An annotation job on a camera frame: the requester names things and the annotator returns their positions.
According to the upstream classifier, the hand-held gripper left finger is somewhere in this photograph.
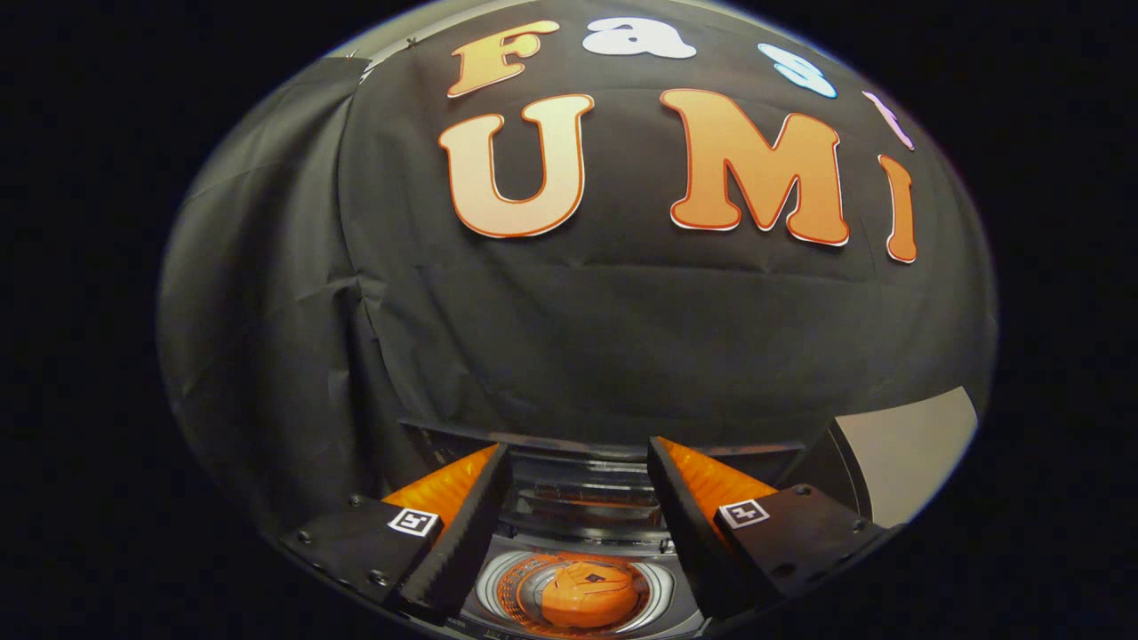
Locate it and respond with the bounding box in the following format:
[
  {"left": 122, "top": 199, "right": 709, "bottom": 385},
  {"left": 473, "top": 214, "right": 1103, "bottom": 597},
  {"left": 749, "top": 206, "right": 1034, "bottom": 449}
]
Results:
[{"left": 280, "top": 442, "right": 515, "bottom": 624}]

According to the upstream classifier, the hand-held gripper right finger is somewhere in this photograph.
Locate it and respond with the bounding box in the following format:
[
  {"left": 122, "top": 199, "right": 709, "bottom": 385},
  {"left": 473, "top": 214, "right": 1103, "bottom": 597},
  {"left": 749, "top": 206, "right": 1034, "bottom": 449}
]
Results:
[{"left": 645, "top": 436, "right": 890, "bottom": 623}]

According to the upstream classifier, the top-loading washing machine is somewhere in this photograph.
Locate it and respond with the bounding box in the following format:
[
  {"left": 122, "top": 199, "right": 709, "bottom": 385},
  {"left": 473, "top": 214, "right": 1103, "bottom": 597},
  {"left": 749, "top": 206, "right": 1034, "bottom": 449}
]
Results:
[{"left": 396, "top": 418, "right": 877, "bottom": 640}]

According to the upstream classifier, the yellow polo shirt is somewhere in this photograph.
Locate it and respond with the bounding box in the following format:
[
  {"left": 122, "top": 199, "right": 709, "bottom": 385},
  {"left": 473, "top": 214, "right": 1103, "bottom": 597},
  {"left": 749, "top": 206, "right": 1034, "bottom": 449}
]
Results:
[{"left": 540, "top": 560, "right": 639, "bottom": 629}]

